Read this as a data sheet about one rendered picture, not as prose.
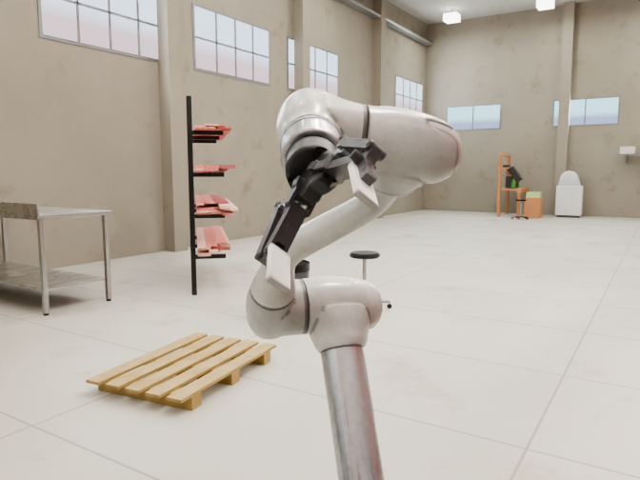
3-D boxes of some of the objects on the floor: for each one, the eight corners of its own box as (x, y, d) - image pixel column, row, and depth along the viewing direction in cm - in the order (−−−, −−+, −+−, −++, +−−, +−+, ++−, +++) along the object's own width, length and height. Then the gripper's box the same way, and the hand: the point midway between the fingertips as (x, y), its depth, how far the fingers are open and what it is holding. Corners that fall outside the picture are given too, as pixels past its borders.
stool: (349, 299, 608) (350, 247, 601) (397, 304, 586) (398, 250, 579) (330, 310, 561) (330, 253, 554) (382, 316, 539) (383, 257, 531)
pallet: (198, 343, 453) (198, 330, 452) (281, 358, 417) (281, 345, 416) (81, 393, 351) (80, 378, 349) (178, 419, 315) (177, 402, 314)
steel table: (10, 279, 718) (4, 195, 704) (116, 300, 605) (111, 199, 591) (-62, 291, 647) (-70, 197, 633) (44, 317, 534) (36, 204, 520)
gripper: (397, 111, 72) (434, 184, 54) (275, 235, 81) (271, 333, 63) (356, 72, 69) (380, 136, 51) (234, 206, 78) (218, 300, 60)
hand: (320, 240), depth 58 cm, fingers open, 13 cm apart
